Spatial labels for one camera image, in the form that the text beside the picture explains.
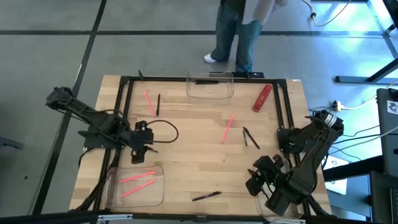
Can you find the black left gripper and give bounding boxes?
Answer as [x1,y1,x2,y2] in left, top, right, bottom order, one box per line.
[124,119,159,165]

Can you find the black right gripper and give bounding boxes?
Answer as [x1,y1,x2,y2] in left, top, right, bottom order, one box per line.
[244,154,289,198]

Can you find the pink pencil orange eraser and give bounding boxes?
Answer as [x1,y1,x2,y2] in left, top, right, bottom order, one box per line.
[143,90,156,118]
[119,179,157,198]
[119,170,157,184]
[220,114,235,145]

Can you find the red rectangular case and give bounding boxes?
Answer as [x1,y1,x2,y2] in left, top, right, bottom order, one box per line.
[251,83,274,113]

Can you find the white sheet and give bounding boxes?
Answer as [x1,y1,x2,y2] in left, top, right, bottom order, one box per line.
[323,155,348,196]

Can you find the black mounting bar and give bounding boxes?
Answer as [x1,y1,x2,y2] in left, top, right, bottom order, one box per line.
[208,72,266,79]

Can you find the black floor beam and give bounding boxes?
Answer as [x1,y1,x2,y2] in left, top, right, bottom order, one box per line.
[322,154,384,183]

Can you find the white power strip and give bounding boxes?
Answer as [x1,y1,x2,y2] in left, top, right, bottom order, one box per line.
[330,100,345,112]

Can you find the black overhead rig beam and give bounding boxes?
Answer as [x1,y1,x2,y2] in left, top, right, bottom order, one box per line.
[0,208,398,224]

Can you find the person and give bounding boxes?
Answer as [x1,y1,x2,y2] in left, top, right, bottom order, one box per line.
[203,0,290,74]

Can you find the dark grey case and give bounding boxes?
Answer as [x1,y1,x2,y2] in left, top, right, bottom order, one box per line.
[369,170,398,224]

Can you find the grey case with sticker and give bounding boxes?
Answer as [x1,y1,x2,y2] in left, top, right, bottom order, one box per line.
[376,88,398,178]

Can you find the black stand foot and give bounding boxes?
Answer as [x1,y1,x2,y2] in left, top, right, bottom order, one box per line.
[335,57,398,85]

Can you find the grey floor object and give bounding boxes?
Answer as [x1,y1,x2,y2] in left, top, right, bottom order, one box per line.
[0,135,25,151]

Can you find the silver aluminium extrusion post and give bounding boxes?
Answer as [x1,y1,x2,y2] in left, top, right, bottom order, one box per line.
[96,213,134,222]

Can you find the white power cord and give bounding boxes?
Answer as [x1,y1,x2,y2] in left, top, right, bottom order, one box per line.
[341,78,398,110]

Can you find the white floor cable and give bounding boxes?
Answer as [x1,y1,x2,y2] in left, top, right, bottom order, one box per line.
[300,0,354,28]

